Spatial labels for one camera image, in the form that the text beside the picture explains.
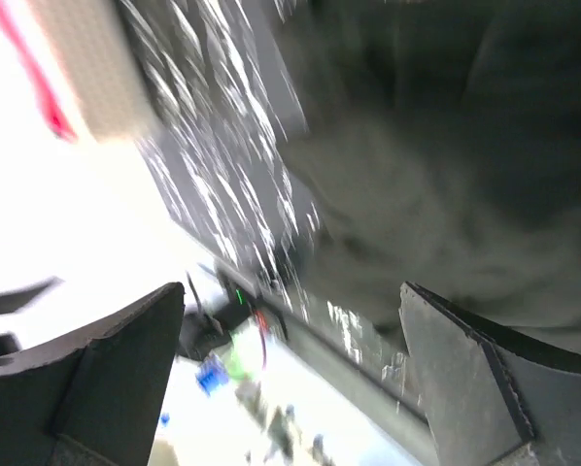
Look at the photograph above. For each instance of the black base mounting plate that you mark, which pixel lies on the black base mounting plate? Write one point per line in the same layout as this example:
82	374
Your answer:
349	378

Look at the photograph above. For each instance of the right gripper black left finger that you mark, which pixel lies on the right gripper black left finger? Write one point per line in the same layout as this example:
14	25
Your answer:
92	396

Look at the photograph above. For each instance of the white plastic laundry basket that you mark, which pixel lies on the white plastic laundry basket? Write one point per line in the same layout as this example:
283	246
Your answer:
105	92

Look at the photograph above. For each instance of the black marbled table mat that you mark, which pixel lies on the black marbled table mat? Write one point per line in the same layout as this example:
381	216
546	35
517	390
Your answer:
219	87

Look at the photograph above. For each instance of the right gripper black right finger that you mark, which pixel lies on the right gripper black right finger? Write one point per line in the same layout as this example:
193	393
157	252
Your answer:
491	395

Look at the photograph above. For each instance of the black printed t shirt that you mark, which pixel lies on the black printed t shirt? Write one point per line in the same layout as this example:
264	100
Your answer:
442	144

